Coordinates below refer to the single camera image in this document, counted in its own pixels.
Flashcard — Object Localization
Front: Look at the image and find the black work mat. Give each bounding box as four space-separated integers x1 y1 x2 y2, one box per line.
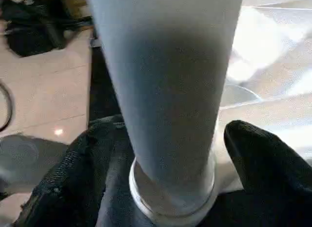
87 43 312 227

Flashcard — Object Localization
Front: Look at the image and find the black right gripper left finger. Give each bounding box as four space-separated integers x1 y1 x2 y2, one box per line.
14 115 137 227

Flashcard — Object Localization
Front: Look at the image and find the white plastic table top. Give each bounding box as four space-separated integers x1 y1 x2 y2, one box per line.
212 0 312 196

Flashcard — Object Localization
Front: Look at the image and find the white plastic table leg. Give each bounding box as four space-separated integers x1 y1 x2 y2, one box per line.
86 0 244 219

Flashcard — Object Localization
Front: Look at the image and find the black floor cable loop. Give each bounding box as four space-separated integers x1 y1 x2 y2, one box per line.
0 82 14 132

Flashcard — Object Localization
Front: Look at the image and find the dark bulky floor object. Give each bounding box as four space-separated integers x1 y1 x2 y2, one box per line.
2 0 95 58

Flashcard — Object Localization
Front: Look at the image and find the grey round floor object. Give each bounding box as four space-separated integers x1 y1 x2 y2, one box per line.
0 135 41 186

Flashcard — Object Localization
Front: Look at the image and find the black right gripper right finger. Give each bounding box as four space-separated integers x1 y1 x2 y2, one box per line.
223 120 312 227

